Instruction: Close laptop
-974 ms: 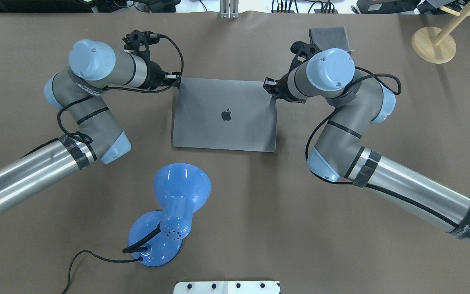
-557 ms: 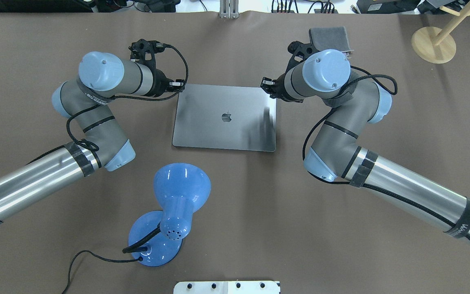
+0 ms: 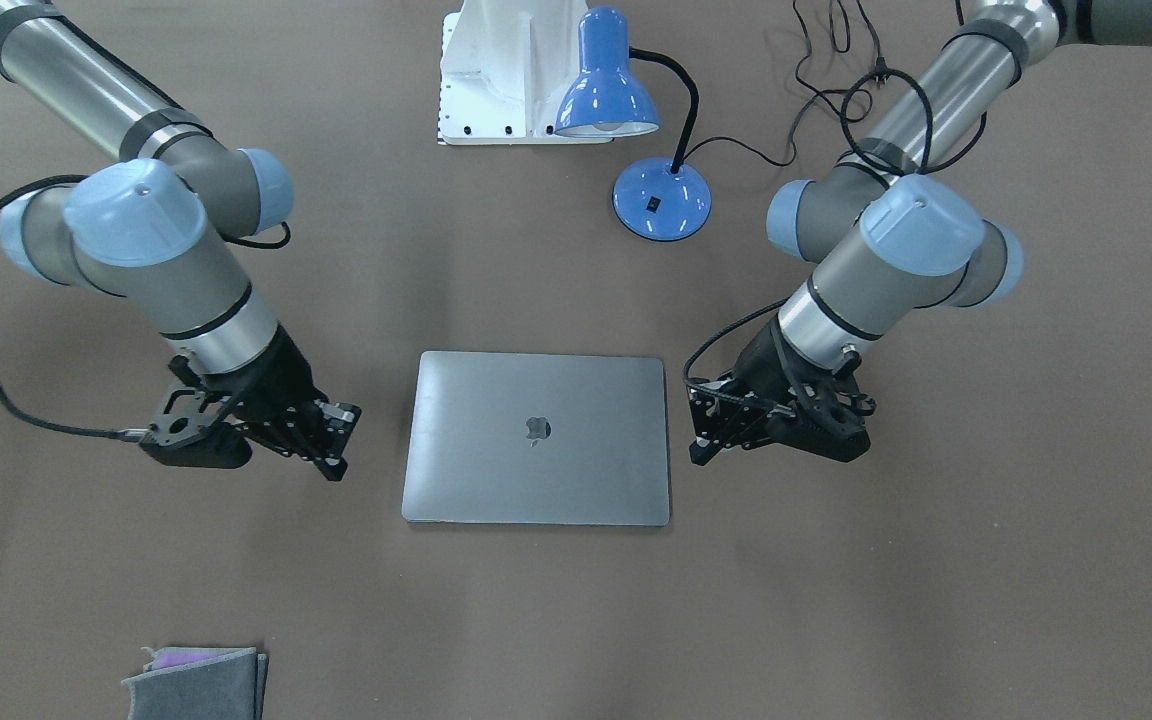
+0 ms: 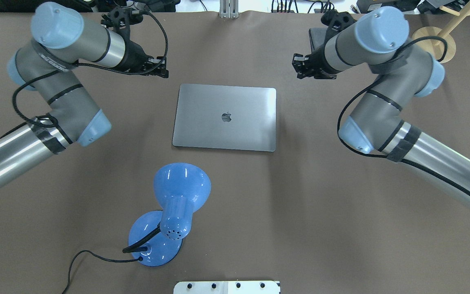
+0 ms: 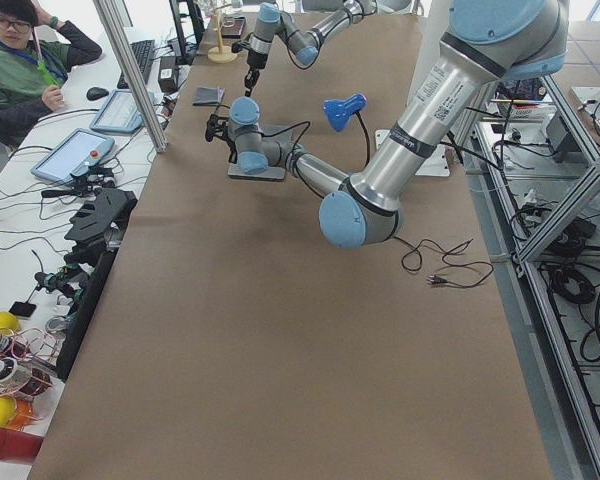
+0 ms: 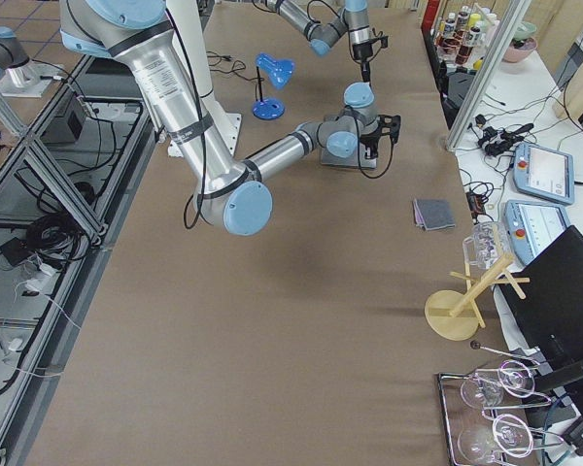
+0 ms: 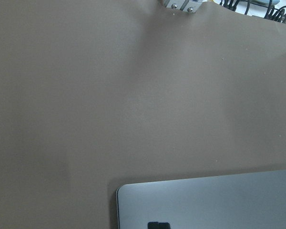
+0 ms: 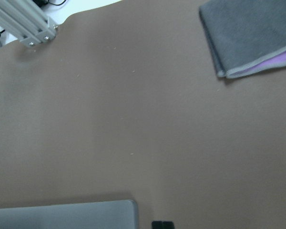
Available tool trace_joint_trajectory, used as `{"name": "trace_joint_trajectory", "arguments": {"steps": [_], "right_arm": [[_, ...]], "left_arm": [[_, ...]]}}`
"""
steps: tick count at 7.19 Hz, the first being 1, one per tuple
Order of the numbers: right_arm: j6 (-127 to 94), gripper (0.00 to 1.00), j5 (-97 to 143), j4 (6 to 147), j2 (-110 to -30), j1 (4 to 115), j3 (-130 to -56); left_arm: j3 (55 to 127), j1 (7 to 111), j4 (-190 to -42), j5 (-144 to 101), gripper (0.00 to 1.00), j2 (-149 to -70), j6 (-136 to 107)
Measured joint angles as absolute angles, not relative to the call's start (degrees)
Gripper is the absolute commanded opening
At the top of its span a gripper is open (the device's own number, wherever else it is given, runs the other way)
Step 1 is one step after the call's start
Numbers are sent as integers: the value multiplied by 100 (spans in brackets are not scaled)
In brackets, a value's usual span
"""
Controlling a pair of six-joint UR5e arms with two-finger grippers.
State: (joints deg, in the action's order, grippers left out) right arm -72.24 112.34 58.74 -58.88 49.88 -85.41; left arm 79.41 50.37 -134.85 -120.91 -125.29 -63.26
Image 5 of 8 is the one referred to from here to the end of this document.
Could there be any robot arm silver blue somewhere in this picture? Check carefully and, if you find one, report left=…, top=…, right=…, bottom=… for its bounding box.
left=205, top=1, right=569, bottom=249
left=231, top=1, right=378, bottom=97

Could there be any red cylinder cup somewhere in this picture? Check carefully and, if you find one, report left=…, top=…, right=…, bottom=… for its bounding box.
left=0, top=427, right=44, bottom=465

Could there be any black power adapter box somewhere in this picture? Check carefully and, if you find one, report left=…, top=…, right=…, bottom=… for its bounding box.
left=158, top=55, right=179, bottom=94

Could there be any grey laptop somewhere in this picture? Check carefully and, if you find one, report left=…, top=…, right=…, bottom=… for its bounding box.
left=228, top=120, right=293, bottom=182

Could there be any folded grey purple cloth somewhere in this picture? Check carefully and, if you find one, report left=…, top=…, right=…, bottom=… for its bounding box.
left=192, top=86, right=225, bottom=106

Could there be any near teach pendant tablet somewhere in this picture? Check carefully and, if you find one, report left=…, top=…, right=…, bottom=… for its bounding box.
left=30, top=128, right=115, bottom=183

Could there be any wooden mug tree stand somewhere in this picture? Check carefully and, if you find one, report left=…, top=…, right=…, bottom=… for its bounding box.
left=198, top=0, right=243, bottom=64

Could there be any teach pendant tablet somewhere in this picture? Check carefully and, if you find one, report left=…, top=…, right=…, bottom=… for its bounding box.
left=89, top=89, right=144, bottom=135
left=30, top=128, right=115, bottom=183

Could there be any yellow ball upper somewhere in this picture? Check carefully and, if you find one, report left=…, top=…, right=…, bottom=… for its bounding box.
left=0, top=311, right=21, bottom=333

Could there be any black computer mouse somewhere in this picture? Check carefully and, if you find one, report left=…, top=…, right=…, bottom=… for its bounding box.
left=86, top=87, right=109, bottom=101

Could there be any seated person green shirt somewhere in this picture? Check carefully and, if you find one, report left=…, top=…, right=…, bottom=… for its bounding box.
left=0, top=1, right=102, bottom=148

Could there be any black computer keyboard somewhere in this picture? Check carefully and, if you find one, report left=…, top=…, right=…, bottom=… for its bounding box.
left=130, top=39, right=155, bottom=83

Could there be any far teach pendant tablet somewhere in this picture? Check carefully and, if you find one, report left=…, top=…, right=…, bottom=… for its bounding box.
left=89, top=89, right=144, bottom=135

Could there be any copper wire basket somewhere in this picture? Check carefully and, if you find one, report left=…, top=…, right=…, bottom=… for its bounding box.
left=0, top=333, right=53, bottom=398

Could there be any aluminium frame post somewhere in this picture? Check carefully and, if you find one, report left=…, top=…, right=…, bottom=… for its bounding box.
left=93, top=0, right=168, bottom=154

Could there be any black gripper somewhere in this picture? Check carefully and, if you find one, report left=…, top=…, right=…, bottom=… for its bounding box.
left=231, top=40, right=265, bottom=97
left=204, top=104, right=233, bottom=163

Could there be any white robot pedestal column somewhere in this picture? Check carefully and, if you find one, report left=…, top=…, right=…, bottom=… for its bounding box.
left=374, top=0, right=456, bottom=178

